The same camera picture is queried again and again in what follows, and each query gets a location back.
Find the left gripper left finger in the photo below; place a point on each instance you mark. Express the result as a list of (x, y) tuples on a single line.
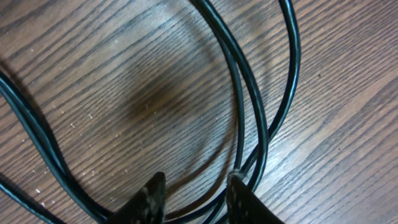
[(146, 206)]

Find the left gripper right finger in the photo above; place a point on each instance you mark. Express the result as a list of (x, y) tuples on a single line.
[(243, 206)]

